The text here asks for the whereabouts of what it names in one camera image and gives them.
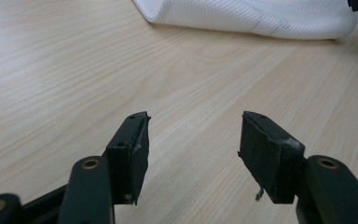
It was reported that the white mesh laundry bag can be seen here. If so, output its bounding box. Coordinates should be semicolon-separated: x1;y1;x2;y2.
131;0;358;41

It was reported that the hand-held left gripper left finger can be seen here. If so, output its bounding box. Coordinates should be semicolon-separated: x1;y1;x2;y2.
57;111;152;224

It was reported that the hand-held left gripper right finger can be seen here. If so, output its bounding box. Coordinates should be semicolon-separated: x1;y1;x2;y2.
238;110;358;224

